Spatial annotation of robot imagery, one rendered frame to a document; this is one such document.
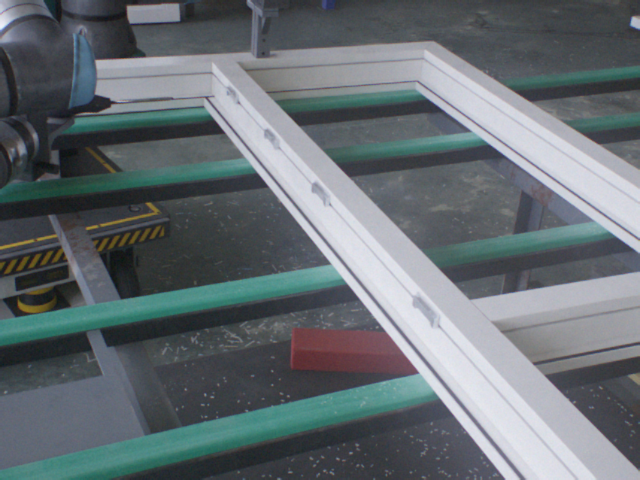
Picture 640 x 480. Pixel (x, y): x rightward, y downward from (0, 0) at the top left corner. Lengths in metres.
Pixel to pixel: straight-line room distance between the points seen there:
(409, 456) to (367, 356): 0.19
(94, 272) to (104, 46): 1.15
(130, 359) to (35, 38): 0.43
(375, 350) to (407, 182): 2.09
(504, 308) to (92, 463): 0.45
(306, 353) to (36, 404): 0.57
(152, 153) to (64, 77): 2.39
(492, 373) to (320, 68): 0.94
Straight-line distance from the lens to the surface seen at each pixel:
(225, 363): 1.51
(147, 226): 2.46
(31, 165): 1.44
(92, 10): 2.36
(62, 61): 1.28
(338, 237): 1.26
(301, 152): 1.37
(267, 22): 1.72
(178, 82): 1.71
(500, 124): 1.66
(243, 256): 2.97
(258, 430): 0.96
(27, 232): 2.46
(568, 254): 1.40
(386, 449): 1.38
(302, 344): 1.49
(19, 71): 1.26
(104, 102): 1.55
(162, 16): 5.16
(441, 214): 3.34
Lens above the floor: 1.48
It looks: 28 degrees down
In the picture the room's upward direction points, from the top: 5 degrees clockwise
